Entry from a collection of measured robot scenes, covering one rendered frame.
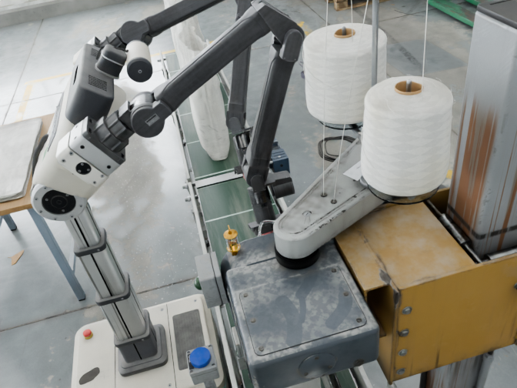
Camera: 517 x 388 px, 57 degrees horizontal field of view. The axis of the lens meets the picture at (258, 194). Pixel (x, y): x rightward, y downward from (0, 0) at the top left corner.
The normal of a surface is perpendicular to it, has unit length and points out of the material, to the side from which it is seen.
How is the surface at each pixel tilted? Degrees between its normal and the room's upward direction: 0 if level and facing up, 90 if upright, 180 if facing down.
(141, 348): 90
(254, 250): 0
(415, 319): 90
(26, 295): 0
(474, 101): 90
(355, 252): 0
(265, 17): 88
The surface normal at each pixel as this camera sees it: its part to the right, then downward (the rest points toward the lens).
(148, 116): 0.21, 0.56
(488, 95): -0.96, 0.25
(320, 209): -0.13, -0.78
